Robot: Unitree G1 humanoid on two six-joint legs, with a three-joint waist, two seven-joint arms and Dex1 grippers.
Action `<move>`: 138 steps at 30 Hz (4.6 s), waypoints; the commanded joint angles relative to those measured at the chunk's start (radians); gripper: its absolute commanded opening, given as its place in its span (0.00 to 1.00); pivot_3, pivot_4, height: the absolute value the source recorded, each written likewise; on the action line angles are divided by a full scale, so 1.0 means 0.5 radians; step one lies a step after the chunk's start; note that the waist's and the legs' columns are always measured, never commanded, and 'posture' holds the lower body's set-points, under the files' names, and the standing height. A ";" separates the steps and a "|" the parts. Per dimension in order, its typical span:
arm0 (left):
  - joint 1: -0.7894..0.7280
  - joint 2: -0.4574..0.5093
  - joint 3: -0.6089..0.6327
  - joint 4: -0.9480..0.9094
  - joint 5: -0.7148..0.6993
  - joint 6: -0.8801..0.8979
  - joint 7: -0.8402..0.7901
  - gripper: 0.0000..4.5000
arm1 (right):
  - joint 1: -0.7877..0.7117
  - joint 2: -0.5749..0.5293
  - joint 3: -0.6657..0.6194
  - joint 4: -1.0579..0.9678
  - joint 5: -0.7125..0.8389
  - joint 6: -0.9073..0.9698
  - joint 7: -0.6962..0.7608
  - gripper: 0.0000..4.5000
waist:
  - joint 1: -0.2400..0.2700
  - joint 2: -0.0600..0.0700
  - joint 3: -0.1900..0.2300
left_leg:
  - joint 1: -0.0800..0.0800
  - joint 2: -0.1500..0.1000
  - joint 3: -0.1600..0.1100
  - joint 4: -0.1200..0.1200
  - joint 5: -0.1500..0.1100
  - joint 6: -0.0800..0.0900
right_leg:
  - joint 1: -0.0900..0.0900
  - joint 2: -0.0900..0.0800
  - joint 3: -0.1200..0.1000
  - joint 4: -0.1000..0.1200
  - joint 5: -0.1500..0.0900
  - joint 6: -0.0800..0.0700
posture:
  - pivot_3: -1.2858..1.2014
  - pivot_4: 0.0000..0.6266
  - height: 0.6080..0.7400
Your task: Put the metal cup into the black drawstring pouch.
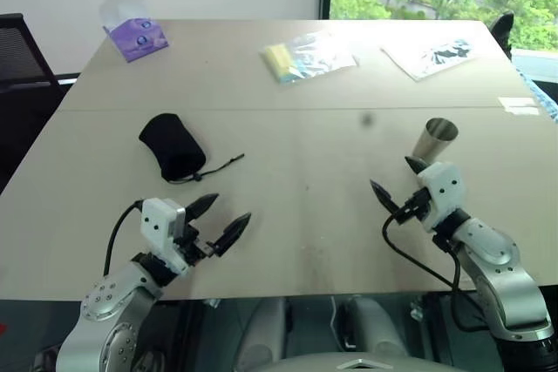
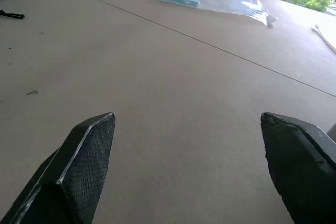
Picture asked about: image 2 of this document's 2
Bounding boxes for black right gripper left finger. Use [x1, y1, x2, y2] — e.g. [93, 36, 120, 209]
[0, 112, 116, 224]

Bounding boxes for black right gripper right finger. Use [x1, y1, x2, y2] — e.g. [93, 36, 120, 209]
[260, 112, 336, 224]

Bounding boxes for light wooden stick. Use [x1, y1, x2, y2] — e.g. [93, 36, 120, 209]
[311, 24, 336, 53]

